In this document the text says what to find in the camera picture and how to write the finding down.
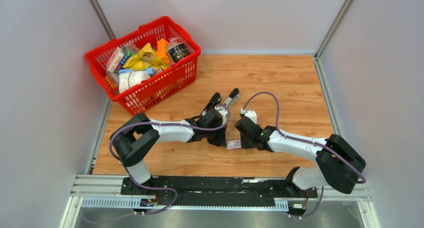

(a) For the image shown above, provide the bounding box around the red plastic shopping basket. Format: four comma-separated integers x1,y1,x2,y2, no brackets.
85,16,201,115

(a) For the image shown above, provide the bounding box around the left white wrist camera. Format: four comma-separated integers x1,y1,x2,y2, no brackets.
214,104,230,126

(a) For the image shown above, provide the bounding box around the orange box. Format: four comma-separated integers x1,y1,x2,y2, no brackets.
156,39,173,65

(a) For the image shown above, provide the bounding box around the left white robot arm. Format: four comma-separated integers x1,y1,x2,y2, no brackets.
109,105,230,195

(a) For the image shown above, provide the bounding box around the yellow snack bag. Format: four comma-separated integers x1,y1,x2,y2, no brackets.
123,43,169,71

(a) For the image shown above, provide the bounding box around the white red staple box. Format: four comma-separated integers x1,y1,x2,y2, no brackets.
226,140,242,150

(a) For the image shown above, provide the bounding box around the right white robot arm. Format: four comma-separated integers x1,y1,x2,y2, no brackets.
235,117,366,197

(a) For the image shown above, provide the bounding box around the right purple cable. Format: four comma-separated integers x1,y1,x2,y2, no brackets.
241,91,367,219

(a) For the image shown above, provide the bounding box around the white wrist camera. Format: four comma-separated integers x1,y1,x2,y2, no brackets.
214,104,230,126
239,108,258,124

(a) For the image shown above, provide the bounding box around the white pink box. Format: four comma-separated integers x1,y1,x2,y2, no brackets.
106,47,124,73

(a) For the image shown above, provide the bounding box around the black labelled package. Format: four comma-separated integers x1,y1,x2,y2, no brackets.
167,43,191,63

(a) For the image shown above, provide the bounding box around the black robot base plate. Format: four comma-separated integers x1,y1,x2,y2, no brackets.
120,176,318,207

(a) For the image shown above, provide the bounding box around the white round package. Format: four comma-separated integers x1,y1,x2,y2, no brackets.
118,71,151,93

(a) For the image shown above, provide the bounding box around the black and grey stapler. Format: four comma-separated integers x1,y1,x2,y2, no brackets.
223,88,240,109

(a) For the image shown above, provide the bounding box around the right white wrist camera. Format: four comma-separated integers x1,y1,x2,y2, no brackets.
239,108,258,124

